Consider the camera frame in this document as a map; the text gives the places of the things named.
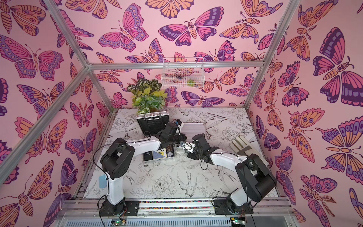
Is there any silver poker case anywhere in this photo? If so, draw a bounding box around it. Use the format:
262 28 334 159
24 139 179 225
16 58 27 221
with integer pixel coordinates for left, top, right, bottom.
136 111 175 163
181 123 206 146

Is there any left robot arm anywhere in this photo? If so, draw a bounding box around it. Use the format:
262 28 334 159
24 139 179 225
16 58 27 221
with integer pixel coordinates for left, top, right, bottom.
100 121 187 216

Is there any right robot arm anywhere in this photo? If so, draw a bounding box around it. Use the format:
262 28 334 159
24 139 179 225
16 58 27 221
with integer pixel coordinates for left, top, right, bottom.
188 133 277 214

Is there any potted green plant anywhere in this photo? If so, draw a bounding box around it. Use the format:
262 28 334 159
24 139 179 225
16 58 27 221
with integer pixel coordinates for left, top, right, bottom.
127 79 167 115

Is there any green ball in basket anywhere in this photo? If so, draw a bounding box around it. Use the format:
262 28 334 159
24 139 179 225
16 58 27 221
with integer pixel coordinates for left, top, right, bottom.
186 80 195 87

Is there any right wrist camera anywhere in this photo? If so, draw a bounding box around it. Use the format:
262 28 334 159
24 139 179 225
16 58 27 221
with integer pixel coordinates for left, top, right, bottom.
183 142 194 153

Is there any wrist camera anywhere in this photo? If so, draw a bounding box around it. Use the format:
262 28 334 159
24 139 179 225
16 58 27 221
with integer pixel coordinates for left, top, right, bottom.
183 142 194 153
175 119 184 130

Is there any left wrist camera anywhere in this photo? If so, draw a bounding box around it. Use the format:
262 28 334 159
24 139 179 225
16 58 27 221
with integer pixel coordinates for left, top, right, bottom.
175 119 184 130

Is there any white wire basket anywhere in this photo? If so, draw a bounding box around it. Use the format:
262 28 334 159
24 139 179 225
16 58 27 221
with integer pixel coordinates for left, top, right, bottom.
159 57 205 89

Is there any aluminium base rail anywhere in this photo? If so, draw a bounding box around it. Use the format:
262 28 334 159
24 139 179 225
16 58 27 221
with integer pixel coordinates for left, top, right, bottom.
54 197 299 227

